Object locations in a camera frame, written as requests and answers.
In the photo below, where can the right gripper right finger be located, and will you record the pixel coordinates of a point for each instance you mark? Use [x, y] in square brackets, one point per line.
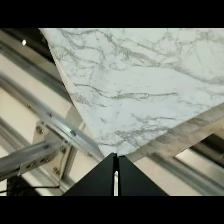
[136, 183]

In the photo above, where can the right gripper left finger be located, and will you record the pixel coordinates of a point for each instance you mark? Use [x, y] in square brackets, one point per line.
[98, 181]

